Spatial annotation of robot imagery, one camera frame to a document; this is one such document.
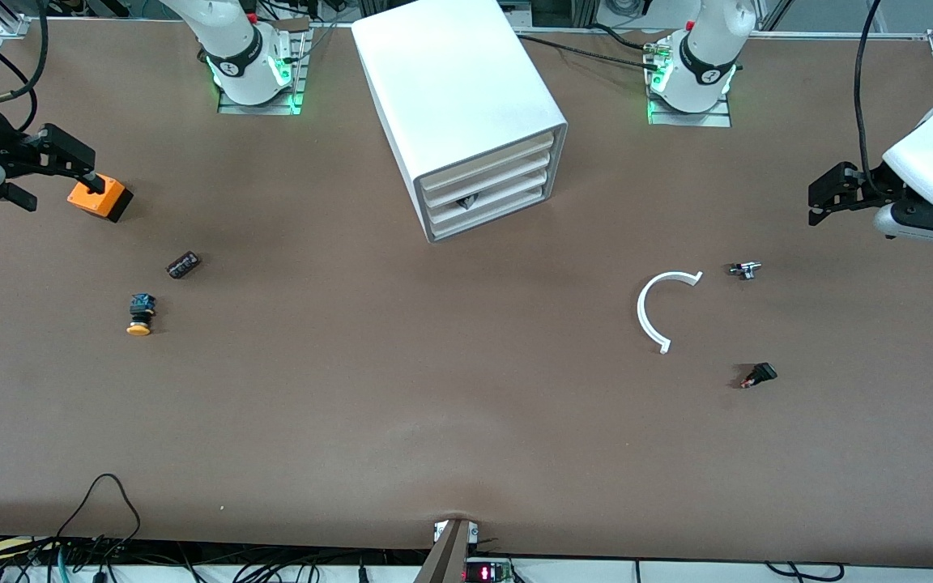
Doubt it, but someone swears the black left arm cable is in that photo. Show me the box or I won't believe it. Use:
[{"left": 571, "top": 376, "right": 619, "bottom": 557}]
[{"left": 853, "top": 0, "right": 885, "bottom": 176}]

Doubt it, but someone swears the red digit display module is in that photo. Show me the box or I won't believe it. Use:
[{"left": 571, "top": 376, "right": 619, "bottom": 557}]
[{"left": 463, "top": 558, "right": 514, "bottom": 583}]

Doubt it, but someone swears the white semicircular plastic bracket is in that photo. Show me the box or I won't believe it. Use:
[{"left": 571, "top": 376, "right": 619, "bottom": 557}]
[{"left": 637, "top": 270, "right": 705, "bottom": 355}]

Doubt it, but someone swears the white drawer cabinet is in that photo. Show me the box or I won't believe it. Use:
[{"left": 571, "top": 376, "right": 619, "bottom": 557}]
[{"left": 351, "top": 0, "right": 569, "bottom": 245}]

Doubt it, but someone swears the thin black looped cable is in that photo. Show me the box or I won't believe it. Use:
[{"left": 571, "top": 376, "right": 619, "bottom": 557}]
[{"left": 52, "top": 473, "right": 143, "bottom": 561}]

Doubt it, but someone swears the yellow push button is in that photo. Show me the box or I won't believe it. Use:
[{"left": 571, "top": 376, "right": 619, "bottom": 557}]
[{"left": 126, "top": 293, "right": 158, "bottom": 337}]

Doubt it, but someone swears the white drawer tray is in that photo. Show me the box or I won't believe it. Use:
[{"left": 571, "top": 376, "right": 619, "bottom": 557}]
[
  {"left": 420, "top": 134, "right": 556, "bottom": 191},
  {"left": 431, "top": 188, "right": 550, "bottom": 240},
  {"left": 424, "top": 166, "right": 553, "bottom": 213}
]

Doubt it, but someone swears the orange plastic box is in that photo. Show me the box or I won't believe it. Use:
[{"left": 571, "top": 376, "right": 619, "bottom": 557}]
[{"left": 66, "top": 173, "right": 134, "bottom": 224}]

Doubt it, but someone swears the black braided cable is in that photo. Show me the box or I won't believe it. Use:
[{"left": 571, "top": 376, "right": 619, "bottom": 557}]
[{"left": 515, "top": 31, "right": 663, "bottom": 70}]

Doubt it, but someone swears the brown camera post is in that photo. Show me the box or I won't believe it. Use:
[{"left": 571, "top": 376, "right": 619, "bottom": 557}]
[{"left": 412, "top": 518, "right": 472, "bottom": 583}]

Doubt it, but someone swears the white mount bracket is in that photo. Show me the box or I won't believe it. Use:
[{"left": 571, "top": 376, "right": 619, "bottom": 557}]
[{"left": 432, "top": 521, "right": 481, "bottom": 545}]

